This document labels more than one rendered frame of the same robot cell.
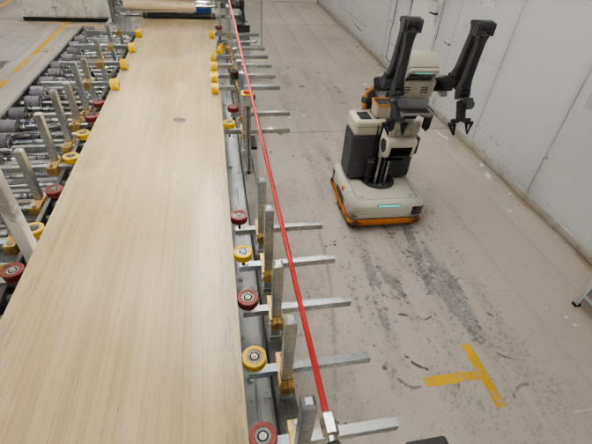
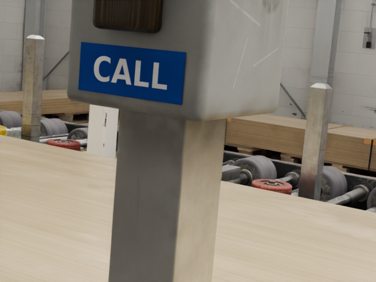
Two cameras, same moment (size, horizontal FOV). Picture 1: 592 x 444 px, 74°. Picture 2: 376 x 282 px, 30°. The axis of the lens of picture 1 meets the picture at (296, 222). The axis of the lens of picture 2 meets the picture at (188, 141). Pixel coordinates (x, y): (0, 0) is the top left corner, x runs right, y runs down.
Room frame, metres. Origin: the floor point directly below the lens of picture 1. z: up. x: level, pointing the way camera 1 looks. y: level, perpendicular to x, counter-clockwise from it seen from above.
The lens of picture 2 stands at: (2.36, 0.11, 1.18)
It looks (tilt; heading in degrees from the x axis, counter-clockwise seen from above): 9 degrees down; 135
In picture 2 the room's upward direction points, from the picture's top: 5 degrees clockwise
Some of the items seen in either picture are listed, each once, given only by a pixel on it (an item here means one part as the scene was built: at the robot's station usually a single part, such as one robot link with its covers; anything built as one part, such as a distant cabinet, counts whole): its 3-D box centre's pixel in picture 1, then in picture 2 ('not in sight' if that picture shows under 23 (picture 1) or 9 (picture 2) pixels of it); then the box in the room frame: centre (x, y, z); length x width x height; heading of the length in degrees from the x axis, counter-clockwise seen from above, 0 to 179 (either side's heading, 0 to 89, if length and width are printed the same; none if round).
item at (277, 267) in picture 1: (276, 307); not in sight; (0.93, 0.05, 0.88); 0.04 x 0.04 x 0.48; 13
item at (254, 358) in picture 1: (254, 364); not in sight; (0.70, 0.10, 0.85); 0.08 x 0.08 x 0.11
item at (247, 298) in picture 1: (247, 305); not in sight; (0.95, 0.16, 0.85); 0.08 x 0.08 x 0.11
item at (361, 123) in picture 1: (381, 142); not in sight; (2.91, -0.64, 0.59); 0.55 x 0.34 x 0.83; 102
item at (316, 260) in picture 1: (287, 262); not in sight; (1.23, 0.02, 0.81); 0.43 x 0.03 x 0.04; 103
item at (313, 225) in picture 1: (279, 228); not in sight; (1.48, 0.08, 0.80); 0.43 x 0.03 x 0.04; 103
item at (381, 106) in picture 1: (387, 107); not in sight; (2.93, -0.64, 0.87); 0.23 x 0.15 x 0.11; 102
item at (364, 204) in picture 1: (374, 191); not in sight; (2.82, -0.66, 0.16); 0.67 x 0.64 x 0.25; 12
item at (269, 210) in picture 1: (268, 252); not in sight; (1.17, 0.11, 0.93); 0.04 x 0.04 x 0.48; 13
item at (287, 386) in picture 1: (284, 373); not in sight; (0.71, 0.00, 0.81); 0.14 x 0.06 x 0.05; 13
